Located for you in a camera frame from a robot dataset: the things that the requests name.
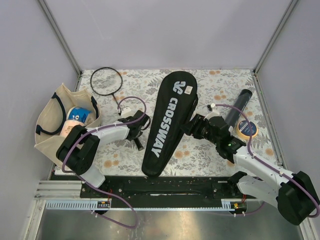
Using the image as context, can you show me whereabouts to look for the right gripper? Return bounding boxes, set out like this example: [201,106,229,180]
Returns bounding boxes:
[179,113,220,146]

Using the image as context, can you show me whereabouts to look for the black racket cover bag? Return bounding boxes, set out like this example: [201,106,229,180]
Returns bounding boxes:
[141,71,198,177]

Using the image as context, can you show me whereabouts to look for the black shuttlecock tube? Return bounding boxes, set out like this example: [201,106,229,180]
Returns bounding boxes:
[224,89,253,128]

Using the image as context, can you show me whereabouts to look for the badminton racket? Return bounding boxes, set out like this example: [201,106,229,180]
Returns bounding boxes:
[89,66,145,152]

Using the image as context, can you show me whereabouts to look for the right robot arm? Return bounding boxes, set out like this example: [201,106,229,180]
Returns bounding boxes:
[181,114,320,226]

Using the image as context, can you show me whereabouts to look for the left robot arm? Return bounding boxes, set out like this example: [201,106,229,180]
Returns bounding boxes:
[56,110,150,198]

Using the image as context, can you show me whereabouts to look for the masking tape roll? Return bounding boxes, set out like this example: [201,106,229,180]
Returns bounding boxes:
[235,120,259,140]

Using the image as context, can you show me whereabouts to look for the blue white can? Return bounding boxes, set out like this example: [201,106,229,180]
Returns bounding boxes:
[66,106,91,124]

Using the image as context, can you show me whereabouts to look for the pink labelled jar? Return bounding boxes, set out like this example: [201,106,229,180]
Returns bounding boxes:
[60,120,83,138]

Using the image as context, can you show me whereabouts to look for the beige canvas tote bag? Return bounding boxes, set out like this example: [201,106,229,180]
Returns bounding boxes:
[34,84,102,167]

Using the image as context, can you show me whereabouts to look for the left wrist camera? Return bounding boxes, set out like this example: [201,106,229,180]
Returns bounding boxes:
[119,107,133,118]

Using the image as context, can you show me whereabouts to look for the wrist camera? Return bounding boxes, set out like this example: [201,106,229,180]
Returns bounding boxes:
[205,103,220,120]
[119,107,133,118]

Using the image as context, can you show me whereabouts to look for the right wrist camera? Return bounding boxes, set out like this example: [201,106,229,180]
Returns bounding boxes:
[205,103,220,120]

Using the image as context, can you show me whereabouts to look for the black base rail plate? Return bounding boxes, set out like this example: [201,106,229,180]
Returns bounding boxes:
[79,174,258,208]

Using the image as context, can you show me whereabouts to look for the left aluminium frame post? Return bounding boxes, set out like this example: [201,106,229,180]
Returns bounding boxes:
[37,0,82,77]

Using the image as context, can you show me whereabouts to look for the aluminium frame post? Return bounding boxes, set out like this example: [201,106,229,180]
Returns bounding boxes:
[252,0,300,75]
[37,0,82,77]

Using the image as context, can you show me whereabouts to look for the right aluminium frame post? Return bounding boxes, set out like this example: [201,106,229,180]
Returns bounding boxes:
[252,0,300,75]

